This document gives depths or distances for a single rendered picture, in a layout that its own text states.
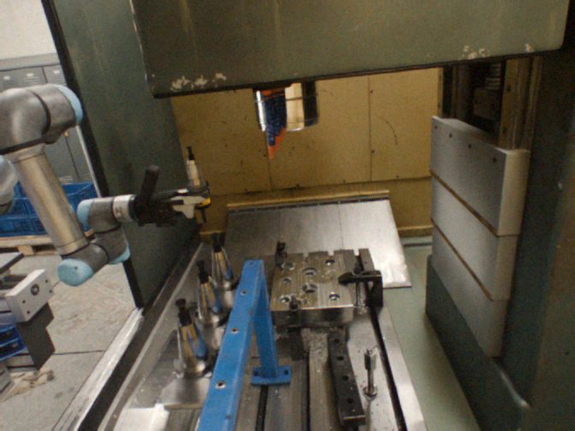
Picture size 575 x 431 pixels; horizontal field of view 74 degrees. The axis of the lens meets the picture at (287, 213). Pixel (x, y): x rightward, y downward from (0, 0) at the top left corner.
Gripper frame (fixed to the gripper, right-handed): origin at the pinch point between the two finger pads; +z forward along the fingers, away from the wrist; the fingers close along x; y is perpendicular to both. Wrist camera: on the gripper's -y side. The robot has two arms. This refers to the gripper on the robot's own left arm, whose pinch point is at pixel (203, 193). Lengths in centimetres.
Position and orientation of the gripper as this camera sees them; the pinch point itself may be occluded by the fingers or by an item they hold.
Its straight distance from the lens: 107.3
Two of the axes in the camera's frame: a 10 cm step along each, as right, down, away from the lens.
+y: 1.2, 9.2, 3.8
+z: 9.9, -0.9, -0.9
